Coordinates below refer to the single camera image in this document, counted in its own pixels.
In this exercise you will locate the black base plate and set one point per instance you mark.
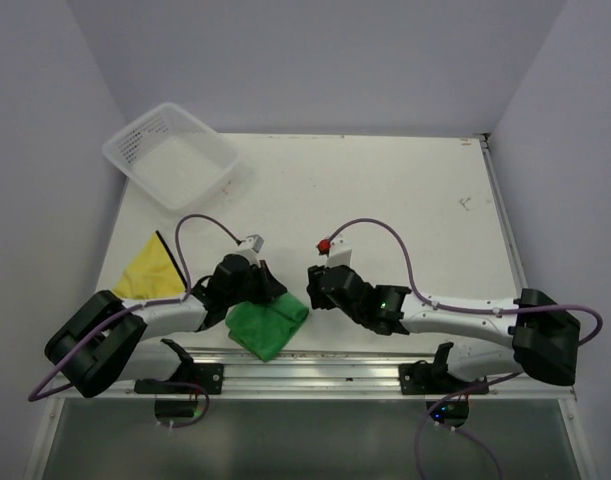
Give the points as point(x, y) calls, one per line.
point(188, 379)
point(423, 378)

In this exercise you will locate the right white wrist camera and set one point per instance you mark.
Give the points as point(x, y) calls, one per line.
point(337, 251)

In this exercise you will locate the white plastic basket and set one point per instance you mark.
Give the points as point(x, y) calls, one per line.
point(176, 159)

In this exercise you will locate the yellow microfiber towel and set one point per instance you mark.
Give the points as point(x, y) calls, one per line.
point(152, 274)

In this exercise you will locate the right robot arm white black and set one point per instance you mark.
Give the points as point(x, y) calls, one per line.
point(529, 335)

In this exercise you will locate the aluminium mounting rail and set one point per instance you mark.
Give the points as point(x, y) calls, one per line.
point(237, 374)

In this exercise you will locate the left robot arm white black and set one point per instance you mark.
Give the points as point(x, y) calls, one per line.
point(111, 339)

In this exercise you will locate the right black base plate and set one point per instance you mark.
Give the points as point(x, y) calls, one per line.
point(423, 378)

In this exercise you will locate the green microfiber towel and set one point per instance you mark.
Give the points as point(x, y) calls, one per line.
point(264, 330)

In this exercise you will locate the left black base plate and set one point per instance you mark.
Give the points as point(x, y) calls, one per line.
point(188, 379)

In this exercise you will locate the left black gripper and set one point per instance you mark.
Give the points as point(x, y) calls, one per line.
point(270, 287)

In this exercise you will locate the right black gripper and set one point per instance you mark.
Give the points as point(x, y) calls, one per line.
point(318, 300)

